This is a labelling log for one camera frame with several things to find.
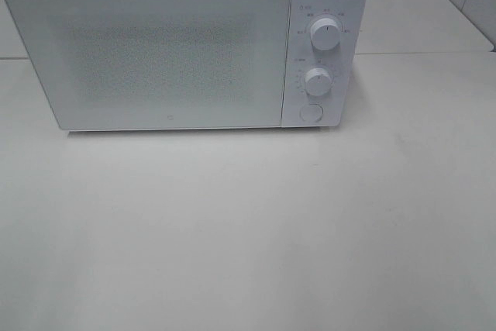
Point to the white timer knob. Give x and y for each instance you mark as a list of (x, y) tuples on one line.
[(317, 81)]

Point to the white microwave door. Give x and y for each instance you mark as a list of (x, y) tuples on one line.
[(157, 64)]

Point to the white upper power knob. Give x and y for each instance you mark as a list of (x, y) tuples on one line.
[(325, 32)]

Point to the round door release button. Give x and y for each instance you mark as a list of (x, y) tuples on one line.
[(311, 113)]

